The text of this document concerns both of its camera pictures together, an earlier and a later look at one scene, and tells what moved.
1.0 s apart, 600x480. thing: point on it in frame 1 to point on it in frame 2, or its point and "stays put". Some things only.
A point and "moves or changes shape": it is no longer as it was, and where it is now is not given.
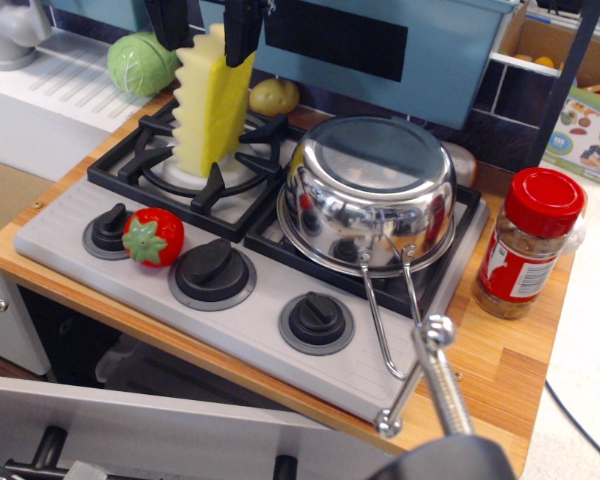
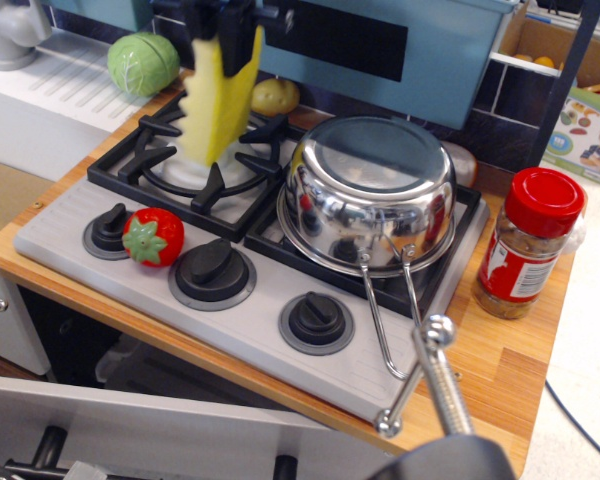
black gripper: x=242 y=23 to x=235 y=23
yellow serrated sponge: x=213 y=102 moves or changes shape
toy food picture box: x=585 y=136 stays put
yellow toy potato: x=274 y=97 stays put
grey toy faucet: x=10 y=32 stays put
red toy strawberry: x=153 y=237 stays put
